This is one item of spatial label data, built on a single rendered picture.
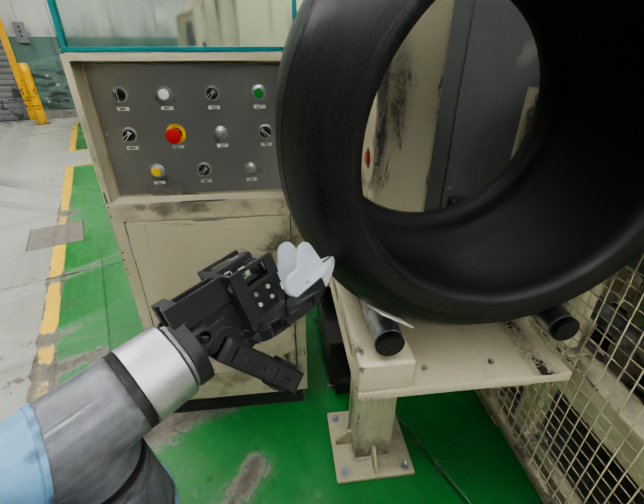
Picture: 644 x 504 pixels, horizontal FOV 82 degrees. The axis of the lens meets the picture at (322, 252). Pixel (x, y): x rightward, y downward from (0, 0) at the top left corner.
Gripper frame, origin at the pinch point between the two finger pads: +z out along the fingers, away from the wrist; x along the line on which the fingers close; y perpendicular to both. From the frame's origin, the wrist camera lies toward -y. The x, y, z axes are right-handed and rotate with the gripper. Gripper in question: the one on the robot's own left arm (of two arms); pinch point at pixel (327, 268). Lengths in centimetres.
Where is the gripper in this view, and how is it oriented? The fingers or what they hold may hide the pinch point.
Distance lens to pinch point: 47.1
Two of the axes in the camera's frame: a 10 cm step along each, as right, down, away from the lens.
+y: -3.4, -8.8, -3.4
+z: 6.7, -4.8, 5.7
